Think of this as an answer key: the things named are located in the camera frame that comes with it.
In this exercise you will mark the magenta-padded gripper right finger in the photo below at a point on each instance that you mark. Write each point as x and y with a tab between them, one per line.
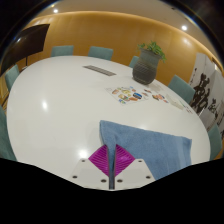
136	173

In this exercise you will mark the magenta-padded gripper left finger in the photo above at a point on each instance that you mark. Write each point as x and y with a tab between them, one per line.
87	173

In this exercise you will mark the blue terry towel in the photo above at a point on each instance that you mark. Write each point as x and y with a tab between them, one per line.
153	148

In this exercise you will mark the colourful sticker sheet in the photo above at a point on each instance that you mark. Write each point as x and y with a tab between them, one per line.
125	95

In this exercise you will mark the flat white box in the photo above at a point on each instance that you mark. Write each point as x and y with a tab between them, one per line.
175	102

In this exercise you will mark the white folding screen with calligraphy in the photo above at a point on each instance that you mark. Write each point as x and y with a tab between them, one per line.
203	93

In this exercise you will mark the green plant in grey pot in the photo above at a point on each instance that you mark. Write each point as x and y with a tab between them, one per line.
145	69

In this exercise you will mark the teal office chairs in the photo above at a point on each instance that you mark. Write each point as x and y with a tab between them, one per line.
62	50

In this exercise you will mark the black television screen on stand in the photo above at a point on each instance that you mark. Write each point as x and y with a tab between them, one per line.
25	43

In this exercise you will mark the round ceiling lights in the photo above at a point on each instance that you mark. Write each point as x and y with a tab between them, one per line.
184	27

